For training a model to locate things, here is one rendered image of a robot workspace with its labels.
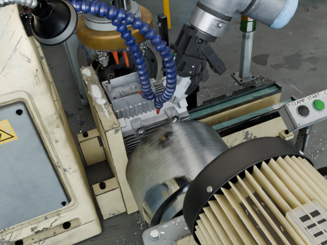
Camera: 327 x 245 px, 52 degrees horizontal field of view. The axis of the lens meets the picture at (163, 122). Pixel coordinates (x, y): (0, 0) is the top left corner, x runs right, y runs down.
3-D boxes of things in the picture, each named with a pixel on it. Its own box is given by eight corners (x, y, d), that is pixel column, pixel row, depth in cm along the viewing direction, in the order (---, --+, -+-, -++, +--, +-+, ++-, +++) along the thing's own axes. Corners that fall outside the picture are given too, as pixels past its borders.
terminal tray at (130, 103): (116, 123, 89) (111, 102, 84) (106, 101, 96) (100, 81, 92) (158, 110, 92) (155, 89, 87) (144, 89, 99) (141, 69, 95)
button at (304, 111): (299, 119, 88) (302, 116, 86) (293, 109, 89) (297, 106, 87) (308, 115, 89) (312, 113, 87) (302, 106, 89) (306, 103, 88)
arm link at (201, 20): (217, 10, 84) (238, 26, 78) (208, 28, 87) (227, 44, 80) (189, 0, 80) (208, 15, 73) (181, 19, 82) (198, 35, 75)
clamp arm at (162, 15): (166, 90, 111) (158, 18, 94) (162, 86, 113) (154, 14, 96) (175, 87, 112) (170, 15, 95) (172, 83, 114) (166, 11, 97)
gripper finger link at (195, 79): (178, 87, 89) (192, 59, 85) (184, 88, 90) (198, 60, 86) (186, 96, 86) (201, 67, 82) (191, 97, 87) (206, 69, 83)
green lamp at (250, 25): (245, 33, 129) (246, 22, 126) (237, 27, 133) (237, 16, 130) (258, 29, 130) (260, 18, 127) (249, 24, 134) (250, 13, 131)
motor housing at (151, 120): (130, 171, 96) (118, 122, 84) (112, 131, 110) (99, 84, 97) (192, 148, 101) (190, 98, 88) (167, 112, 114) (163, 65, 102)
